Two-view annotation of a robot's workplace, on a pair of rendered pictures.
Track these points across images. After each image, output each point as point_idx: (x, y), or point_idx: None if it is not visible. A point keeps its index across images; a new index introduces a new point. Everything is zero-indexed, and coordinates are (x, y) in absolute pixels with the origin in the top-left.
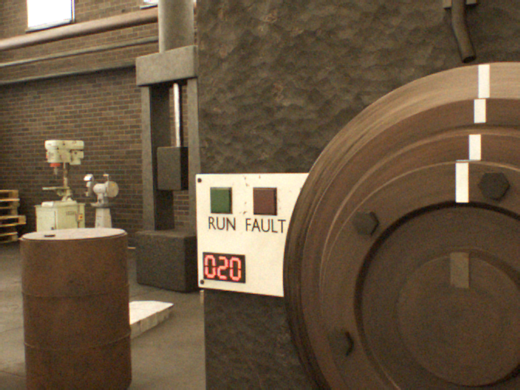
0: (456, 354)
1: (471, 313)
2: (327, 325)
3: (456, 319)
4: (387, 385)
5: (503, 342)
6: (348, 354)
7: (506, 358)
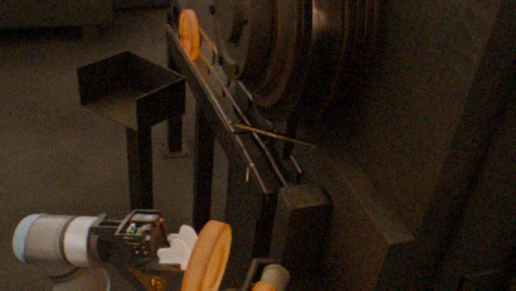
0: (223, 26)
1: (226, 10)
2: (212, 0)
3: (224, 11)
4: (218, 32)
5: (228, 26)
6: (214, 15)
7: (228, 32)
